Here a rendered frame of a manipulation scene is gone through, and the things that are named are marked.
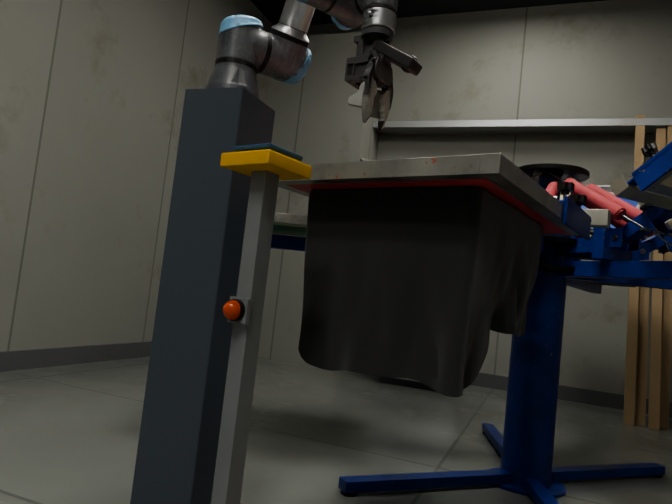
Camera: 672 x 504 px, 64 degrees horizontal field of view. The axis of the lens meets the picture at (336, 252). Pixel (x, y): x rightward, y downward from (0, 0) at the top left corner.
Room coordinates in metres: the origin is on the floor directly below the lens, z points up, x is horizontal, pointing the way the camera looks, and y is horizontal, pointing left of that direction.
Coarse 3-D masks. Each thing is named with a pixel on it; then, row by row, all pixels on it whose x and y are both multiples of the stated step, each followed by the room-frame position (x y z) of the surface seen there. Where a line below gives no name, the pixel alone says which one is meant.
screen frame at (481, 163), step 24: (312, 168) 1.22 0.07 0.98; (336, 168) 1.18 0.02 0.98; (360, 168) 1.15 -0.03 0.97; (384, 168) 1.11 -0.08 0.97; (408, 168) 1.08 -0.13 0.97; (432, 168) 1.05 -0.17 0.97; (456, 168) 1.02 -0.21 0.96; (480, 168) 0.99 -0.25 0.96; (504, 168) 0.99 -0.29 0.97; (528, 192) 1.12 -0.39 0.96; (552, 216) 1.34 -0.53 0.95
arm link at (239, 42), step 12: (228, 24) 1.42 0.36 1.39; (240, 24) 1.42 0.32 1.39; (252, 24) 1.43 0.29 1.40; (228, 36) 1.42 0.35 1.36; (240, 36) 1.42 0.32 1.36; (252, 36) 1.43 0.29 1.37; (264, 36) 1.46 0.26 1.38; (228, 48) 1.42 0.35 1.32; (240, 48) 1.42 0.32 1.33; (252, 48) 1.44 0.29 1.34; (264, 48) 1.46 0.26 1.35; (252, 60) 1.44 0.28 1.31; (264, 60) 1.47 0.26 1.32
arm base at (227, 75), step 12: (216, 60) 1.44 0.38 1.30; (228, 60) 1.42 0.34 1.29; (240, 60) 1.42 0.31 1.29; (216, 72) 1.42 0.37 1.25; (228, 72) 1.41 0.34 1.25; (240, 72) 1.42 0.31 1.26; (252, 72) 1.45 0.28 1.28; (216, 84) 1.40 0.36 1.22; (228, 84) 1.40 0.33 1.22; (240, 84) 1.41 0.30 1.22; (252, 84) 1.44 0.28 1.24
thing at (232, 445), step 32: (224, 160) 1.05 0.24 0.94; (256, 160) 1.00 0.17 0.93; (288, 160) 1.02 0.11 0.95; (256, 192) 1.05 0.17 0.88; (256, 224) 1.05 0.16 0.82; (256, 256) 1.04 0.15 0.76; (256, 288) 1.05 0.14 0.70; (256, 320) 1.06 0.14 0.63; (256, 352) 1.07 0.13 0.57; (224, 416) 1.06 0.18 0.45; (224, 448) 1.05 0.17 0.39; (224, 480) 1.05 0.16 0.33
